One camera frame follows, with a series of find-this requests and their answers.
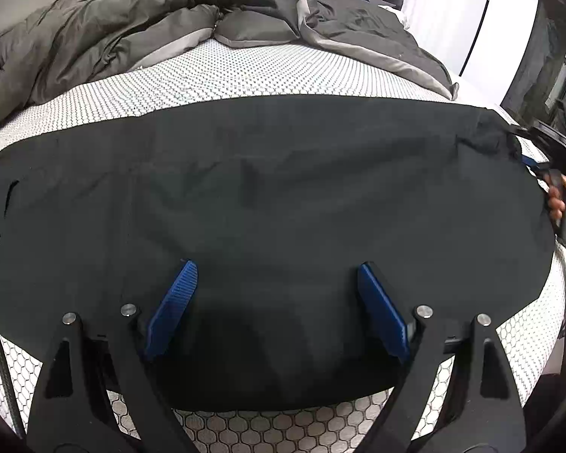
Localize black pants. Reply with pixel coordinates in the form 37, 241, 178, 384
0, 95, 554, 411

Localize white wardrobe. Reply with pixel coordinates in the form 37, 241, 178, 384
402, 0, 539, 108

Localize white honeycomb mattress cover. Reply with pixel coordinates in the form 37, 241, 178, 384
0, 40, 566, 452

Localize dark green duvet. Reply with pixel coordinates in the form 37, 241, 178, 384
0, 0, 458, 128

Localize black cable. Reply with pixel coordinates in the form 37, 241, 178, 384
0, 291, 28, 440

